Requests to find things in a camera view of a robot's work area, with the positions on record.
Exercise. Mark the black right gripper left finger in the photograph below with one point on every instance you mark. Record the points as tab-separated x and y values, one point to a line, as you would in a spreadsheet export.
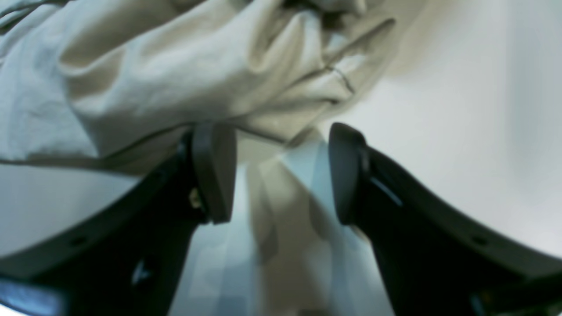
127	260

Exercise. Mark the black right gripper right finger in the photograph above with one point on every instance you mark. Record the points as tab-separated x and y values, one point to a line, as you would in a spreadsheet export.
433	259

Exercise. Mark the beige t-shirt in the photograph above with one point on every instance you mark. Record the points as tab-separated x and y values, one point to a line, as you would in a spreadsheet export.
113	84

